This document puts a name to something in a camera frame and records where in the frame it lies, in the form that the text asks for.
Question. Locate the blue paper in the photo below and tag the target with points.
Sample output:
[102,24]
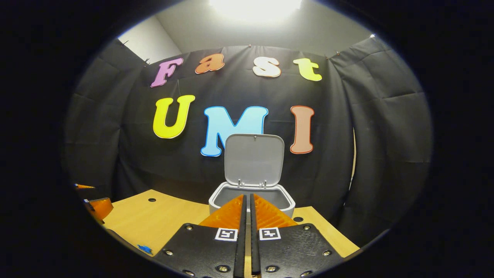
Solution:
[144,249]

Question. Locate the white desktop garbage bin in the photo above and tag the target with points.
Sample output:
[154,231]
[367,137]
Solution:
[252,162]

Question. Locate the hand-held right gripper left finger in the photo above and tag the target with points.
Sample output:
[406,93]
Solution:
[200,251]

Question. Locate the wooden desktop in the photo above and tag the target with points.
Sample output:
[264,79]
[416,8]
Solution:
[173,216]

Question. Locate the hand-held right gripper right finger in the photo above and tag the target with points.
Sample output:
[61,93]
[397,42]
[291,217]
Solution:
[297,251]

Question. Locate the ceiling light panel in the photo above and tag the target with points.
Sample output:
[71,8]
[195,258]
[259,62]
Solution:
[254,7]

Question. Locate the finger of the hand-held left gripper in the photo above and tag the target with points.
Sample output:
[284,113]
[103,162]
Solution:
[83,186]
[101,207]

